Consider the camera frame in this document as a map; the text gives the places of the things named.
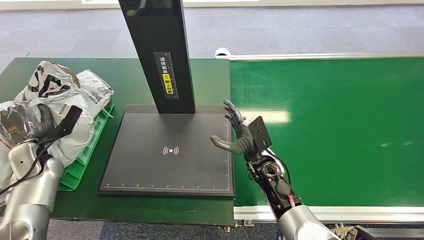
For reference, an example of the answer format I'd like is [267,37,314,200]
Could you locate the black yellow column label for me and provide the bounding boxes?
[152,51,180,100]

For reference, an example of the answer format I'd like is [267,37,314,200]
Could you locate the white conveyor roller cap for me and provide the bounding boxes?
[214,47,233,58]

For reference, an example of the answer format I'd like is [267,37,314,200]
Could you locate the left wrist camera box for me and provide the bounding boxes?
[53,103,83,139]

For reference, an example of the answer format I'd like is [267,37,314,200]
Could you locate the black scanner column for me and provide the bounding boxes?
[117,0,197,115]

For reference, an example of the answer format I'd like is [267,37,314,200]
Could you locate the green plastic crate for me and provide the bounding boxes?
[57,100,116,193]

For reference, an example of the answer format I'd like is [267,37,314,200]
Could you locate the black scanner base plate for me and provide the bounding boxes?
[97,104,236,199]

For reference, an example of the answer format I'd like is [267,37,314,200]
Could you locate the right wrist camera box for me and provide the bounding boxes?
[243,115,274,154]

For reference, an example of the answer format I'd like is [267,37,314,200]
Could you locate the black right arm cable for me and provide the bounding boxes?
[264,148,292,186]

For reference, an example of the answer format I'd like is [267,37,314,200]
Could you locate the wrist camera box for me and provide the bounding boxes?
[243,115,274,154]
[53,103,83,139]

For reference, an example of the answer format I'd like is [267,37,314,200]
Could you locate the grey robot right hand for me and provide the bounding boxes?
[210,99,255,156]

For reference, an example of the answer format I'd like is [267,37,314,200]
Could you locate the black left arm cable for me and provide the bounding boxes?
[0,136,58,197]

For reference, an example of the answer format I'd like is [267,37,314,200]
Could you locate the dark green table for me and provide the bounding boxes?
[0,57,235,228]

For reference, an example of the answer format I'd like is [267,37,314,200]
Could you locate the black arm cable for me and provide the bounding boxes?
[0,136,58,197]
[264,148,292,186]

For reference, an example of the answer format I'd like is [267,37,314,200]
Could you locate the aluminium conveyor frame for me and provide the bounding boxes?
[214,47,424,230]

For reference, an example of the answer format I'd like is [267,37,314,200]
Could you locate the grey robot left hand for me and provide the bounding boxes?
[33,104,56,139]

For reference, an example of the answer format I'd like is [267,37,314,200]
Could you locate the green conveyor belt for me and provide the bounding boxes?
[229,56,424,208]

